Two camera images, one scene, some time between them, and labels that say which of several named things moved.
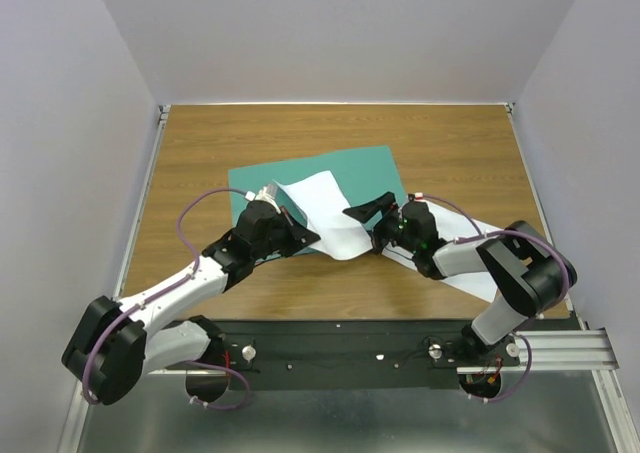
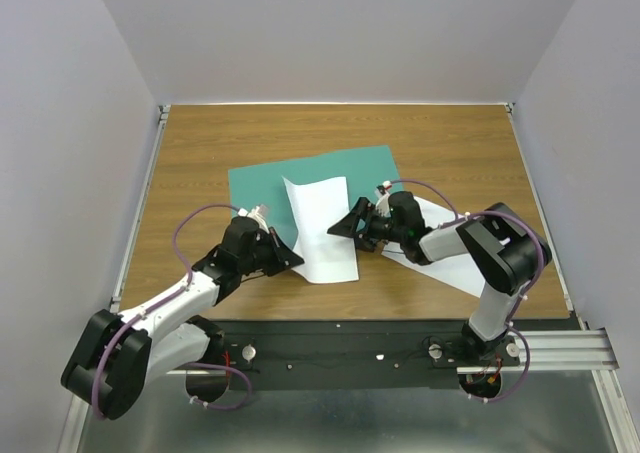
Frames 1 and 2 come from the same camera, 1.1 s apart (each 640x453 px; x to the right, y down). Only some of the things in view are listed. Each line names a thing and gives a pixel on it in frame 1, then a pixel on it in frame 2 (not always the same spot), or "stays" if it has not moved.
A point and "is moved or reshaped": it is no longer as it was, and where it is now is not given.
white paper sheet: [342, 236] is moved or reshaped
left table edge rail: [163, 110] stays
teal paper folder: [361, 175] stays
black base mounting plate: [347, 355] stays
